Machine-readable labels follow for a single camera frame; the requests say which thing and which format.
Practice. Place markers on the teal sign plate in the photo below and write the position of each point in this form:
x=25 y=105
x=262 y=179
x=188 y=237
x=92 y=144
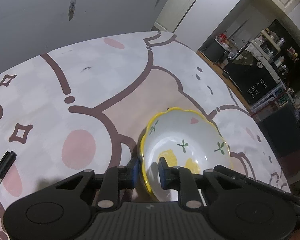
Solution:
x=283 y=97

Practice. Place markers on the white metal shelving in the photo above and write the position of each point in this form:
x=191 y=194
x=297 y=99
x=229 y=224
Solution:
x=262 y=102

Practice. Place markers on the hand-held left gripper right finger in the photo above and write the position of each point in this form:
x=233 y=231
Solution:
x=164 y=173

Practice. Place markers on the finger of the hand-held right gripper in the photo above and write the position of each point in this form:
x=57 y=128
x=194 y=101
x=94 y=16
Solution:
x=265 y=188

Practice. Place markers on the small floral yellow-rimmed bowl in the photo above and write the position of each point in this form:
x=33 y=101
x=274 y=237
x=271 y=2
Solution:
x=190 y=135

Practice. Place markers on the black letter board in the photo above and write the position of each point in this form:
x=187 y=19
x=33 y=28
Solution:
x=252 y=85

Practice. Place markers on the black capped white marker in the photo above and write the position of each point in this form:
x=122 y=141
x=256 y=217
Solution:
x=6 y=162

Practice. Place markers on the white shelf rack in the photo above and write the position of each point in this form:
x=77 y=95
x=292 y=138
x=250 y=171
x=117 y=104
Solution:
x=268 y=45

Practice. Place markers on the grey bin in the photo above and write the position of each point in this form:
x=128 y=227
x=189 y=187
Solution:
x=215 y=51

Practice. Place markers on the dark blue chair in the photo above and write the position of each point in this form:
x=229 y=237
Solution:
x=280 y=130

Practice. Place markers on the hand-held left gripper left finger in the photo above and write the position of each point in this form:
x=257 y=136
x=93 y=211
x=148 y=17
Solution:
x=135 y=173

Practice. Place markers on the bear print tablecloth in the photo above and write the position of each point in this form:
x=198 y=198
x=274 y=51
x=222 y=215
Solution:
x=65 y=92

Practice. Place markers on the white lower kitchen cabinets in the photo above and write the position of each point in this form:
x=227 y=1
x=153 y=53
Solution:
x=172 y=7

